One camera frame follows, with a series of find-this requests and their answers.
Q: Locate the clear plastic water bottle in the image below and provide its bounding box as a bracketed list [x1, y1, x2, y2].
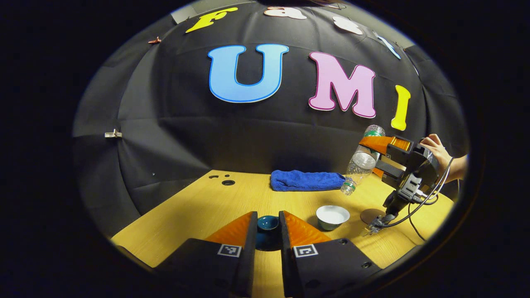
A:
[340, 124, 386, 196]

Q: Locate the black cable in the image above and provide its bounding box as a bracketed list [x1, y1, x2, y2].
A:
[387, 156, 455, 243]

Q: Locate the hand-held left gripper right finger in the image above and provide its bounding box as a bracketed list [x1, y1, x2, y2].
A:
[278, 210, 382, 298]

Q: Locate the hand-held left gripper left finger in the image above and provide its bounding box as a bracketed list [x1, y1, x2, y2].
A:
[154, 211, 258, 298]

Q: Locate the round brown coaster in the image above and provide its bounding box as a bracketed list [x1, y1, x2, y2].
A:
[360, 208, 387, 225]

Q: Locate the teal teacup lid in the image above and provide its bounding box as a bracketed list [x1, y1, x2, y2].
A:
[256, 215, 280, 251]

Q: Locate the blue towel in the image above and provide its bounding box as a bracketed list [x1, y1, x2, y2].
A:
[270, 169, 347, 192]

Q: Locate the black backdrop cloth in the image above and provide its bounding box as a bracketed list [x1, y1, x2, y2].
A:
[72, 0, 468, 240]

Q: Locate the white teacup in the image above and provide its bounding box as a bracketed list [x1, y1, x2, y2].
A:
[316, 205, 351, 231]

